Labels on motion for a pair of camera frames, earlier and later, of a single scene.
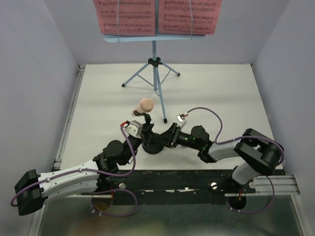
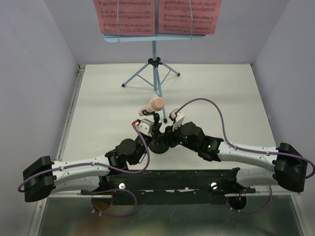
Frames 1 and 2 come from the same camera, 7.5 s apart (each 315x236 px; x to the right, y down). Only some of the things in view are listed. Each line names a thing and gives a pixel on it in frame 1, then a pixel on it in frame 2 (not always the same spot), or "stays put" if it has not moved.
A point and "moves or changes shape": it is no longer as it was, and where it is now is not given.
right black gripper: (173, 133) stays put
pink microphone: (145, 105) → (157, 103)
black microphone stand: (155, 146) moves or changes shape
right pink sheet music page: (174, 17) stays put
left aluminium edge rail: (68, 117) stays put
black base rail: (167, 187) stays put
